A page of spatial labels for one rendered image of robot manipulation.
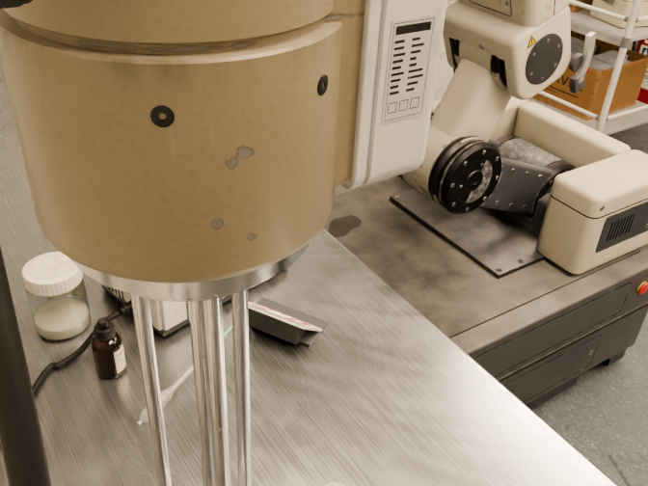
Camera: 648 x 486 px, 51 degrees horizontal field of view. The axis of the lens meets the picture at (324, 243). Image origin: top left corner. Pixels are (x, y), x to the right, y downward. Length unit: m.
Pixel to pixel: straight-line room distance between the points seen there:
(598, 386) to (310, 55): 1.79
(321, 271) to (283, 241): 0.66
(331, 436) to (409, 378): 0.12
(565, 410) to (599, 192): 0.58
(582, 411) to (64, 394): 1.39
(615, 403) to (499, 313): 0.54
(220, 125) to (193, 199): 0.02
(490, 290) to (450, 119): 0.38
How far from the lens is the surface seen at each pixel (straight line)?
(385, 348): 0.77
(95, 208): 0.20
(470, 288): 1.53
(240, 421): 0.35
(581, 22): 2.77
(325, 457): 0.66
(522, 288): 1.56
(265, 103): 0.18
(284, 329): 0.75
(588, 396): 1.91
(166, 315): 0.76
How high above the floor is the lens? 1.27
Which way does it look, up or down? 34 degrees down
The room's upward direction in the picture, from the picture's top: 3 degrees clockwise
